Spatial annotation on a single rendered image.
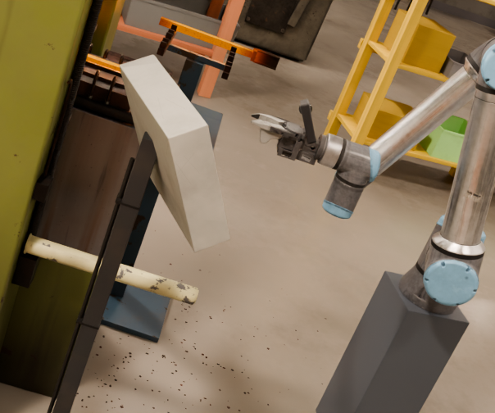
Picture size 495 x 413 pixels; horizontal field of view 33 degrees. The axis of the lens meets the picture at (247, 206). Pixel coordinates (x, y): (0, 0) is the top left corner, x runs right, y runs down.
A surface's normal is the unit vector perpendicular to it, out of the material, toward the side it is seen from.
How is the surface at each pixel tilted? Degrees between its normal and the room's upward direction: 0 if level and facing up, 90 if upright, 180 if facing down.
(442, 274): 95
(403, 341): 90
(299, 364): 0
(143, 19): 90
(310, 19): 90
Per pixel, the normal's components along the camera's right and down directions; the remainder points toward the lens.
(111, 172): -0.02, 0.43
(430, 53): 0.24, 0.50
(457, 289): -0.24, 0.43
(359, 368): -0.92, -0.22
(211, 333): 0.34, -0.84
